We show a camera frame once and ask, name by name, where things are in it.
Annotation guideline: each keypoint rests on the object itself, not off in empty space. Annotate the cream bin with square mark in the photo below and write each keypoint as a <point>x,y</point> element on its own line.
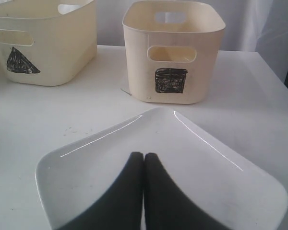
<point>171,49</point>

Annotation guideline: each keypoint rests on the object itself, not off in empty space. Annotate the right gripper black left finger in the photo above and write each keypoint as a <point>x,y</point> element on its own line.
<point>120,207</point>

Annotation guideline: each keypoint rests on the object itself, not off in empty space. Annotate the cream bin with triangle mark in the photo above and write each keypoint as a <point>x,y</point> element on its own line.
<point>46,42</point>

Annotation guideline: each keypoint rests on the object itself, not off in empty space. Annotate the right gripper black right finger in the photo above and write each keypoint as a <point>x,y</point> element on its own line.
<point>166,207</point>

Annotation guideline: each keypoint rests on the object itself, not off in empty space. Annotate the white rectangular plate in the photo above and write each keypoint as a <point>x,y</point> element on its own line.
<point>223,183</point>

